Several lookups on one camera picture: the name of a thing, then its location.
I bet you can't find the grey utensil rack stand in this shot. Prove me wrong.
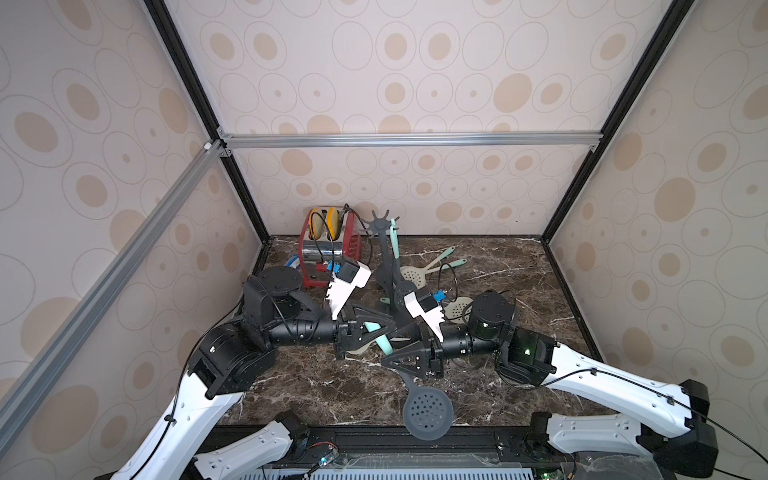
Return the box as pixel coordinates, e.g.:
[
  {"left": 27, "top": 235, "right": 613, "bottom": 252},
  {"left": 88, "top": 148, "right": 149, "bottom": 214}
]
[{"left": 367, "top": 211, "right": 411, "bottom": 319}]

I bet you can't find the grey skimmer front side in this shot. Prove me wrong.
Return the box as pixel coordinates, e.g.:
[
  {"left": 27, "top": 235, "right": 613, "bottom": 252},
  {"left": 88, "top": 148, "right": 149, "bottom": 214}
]
[{"left": 389, "top": 257, "right": 417, "bottom": 313}]

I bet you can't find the grey skimmer teal handle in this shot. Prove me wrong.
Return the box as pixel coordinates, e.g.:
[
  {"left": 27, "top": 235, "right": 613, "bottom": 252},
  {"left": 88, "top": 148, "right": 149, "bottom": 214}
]
[{"left": 389, "top": 218, "right": 401, "bottom": 284}]

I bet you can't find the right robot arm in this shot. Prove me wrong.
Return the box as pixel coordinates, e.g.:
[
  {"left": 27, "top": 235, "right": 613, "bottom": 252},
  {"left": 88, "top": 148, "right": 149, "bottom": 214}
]
[{"left": 382, "top": 289, "right": 719, "bottom": 478}]

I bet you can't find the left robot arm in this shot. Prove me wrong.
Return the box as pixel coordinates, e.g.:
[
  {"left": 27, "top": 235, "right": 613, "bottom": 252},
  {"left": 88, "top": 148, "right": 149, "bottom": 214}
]
[{"left": 110, "top": 262, "right": 397, "bottom": 479}]

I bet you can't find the cream skimmer under grey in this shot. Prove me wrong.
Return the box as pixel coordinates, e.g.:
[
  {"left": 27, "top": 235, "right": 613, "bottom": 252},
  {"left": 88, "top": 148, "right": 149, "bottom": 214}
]
[{"left": 444, "top": 297, "right": 473, "bottom": 324}]

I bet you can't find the cream skimmer upper pile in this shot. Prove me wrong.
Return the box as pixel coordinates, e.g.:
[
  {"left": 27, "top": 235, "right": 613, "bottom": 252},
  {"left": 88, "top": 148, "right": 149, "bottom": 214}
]
[{"left": 400, "top": 246, "right": 455, "bottom": 289}]

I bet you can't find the blue snack packet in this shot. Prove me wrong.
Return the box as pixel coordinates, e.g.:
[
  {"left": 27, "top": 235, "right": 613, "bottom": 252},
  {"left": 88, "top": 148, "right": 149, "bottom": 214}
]
[{"left": 285, "top": 255, "right": 301, "bottom": 270}]

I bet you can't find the red chrome toaster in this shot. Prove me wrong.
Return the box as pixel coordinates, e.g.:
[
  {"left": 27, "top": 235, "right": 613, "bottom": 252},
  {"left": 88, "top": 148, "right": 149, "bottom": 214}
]
[{"left": 298, "top": 206, "right": 362, "bottom": 288}]

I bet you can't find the right yellow toast slice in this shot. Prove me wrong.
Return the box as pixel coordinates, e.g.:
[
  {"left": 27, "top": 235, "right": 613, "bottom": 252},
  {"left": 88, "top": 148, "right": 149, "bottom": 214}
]
[{"left": 325, "top": 207, "right": 343, "bottom": 241}]

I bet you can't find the yellow toast slice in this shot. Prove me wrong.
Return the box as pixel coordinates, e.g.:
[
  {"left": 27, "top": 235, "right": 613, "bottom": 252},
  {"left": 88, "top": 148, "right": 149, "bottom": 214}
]
[
  {"left": 308, "top": 208, "right": 327, "bottom": 240},
  {"left": 325, "top": 207, "right": 343, "bottom": 241}
]

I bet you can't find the left yellow toast slice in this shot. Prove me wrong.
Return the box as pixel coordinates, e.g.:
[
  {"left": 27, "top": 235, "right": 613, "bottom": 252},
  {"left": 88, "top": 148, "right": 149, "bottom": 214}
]
[{"left": 308, "top": 208, "right": 327, "bottom": 240}]

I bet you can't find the black toaster power cable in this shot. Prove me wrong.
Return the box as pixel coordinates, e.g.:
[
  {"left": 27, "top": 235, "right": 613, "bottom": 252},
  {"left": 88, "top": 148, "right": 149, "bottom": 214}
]
[{"left": 341, "top": 203, "right": 374, "bottom": 271}]

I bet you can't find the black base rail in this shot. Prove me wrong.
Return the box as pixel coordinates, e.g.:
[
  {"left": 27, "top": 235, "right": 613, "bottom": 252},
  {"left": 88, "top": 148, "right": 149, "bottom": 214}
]
[{"left": 203, "top": 424, "right": 678, "bottom": 480}]

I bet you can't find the back aluminium rail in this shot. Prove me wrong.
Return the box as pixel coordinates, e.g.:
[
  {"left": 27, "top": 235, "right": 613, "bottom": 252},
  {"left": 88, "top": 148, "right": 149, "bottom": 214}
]
[{"left": 209, "top": 130, "right": 603, "bottom": 149}]

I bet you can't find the aluminium rail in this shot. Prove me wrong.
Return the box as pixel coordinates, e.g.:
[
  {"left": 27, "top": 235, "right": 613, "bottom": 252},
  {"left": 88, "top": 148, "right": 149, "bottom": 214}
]
[
  {"left": 209, "top": 130, "right": 603, "bottom": 149},
  {"left": 1, "top": 140, "right": 224, "bottom": 455}
]

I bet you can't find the left aluminium rail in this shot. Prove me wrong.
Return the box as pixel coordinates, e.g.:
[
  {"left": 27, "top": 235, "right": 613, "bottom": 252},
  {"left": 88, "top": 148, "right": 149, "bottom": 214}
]
[{"left": 1, "top": 140, "right": 224, "bottom": 455}]

